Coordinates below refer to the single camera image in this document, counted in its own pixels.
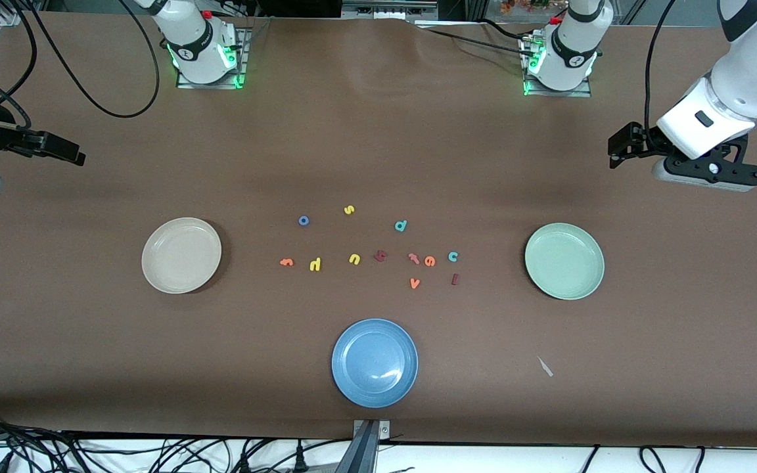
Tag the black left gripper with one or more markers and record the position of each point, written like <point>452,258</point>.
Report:
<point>649,140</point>

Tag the yellow foam letter h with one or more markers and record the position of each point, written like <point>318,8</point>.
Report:
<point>315,265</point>

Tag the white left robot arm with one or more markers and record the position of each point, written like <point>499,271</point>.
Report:
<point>746,79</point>

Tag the pale green round plate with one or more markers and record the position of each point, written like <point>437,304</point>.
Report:
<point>564,261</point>

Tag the beige round plate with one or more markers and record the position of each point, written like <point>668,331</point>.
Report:
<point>181,256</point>

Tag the orange brown background object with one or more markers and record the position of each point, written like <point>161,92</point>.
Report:
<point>516,6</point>

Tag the white tape scrap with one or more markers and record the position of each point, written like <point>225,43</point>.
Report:
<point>545,366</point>

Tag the teal foam letter d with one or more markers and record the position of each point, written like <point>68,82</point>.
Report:
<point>401,226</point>

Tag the orange foam letter t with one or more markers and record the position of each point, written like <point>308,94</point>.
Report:
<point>413,257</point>

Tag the brown table cover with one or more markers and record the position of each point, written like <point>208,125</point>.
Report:
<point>378,131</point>

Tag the dark red angular letter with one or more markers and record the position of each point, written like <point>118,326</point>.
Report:
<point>380,256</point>

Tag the blue round plate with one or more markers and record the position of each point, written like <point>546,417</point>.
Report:
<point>374,362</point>

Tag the black power plug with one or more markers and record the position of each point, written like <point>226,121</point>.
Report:
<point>244,464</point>
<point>299,460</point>

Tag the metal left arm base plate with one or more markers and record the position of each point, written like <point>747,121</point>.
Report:
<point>559,93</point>

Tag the aluminium frame profile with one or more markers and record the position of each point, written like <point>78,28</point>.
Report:
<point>10,18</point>

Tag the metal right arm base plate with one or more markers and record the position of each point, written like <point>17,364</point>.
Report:
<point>207,85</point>

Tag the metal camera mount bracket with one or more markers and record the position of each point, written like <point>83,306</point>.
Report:
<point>367,453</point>

